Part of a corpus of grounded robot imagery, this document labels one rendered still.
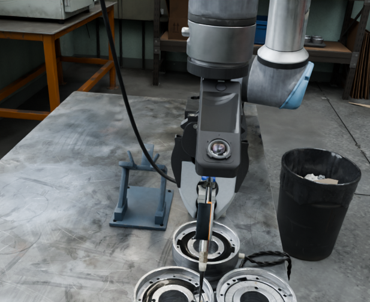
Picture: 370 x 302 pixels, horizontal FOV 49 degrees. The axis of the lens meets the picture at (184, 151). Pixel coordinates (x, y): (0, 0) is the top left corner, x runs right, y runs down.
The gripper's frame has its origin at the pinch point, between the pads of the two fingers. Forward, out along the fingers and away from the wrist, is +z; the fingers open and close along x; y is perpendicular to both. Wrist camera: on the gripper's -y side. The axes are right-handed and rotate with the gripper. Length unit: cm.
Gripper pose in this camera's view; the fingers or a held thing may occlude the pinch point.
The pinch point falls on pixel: (205, 213)
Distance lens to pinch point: 54.7
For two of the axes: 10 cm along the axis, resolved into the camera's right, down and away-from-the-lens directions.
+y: 0.8, -4.5, 8.9
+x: -10.0, -0.8, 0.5
